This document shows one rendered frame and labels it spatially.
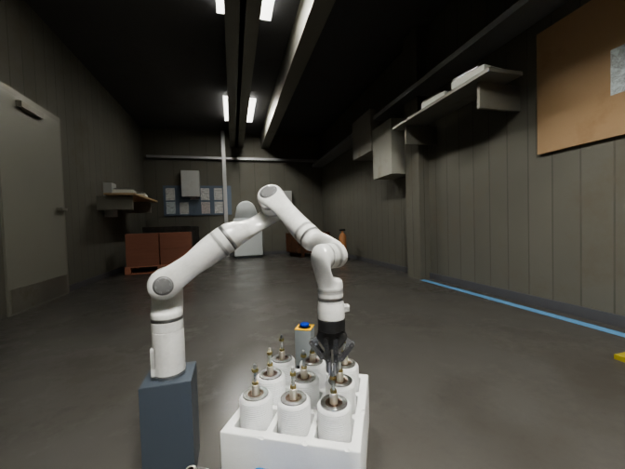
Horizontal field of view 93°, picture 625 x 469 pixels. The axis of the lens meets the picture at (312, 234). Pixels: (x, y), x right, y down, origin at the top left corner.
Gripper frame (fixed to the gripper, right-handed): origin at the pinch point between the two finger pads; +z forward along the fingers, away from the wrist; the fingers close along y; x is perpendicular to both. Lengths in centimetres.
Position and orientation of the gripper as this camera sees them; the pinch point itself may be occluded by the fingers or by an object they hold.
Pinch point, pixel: (332, 368)
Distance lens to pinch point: 90.1
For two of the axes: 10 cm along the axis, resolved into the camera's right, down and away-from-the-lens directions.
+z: 0.3, 10.0, 0.4
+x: 2.2, -0.4, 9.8
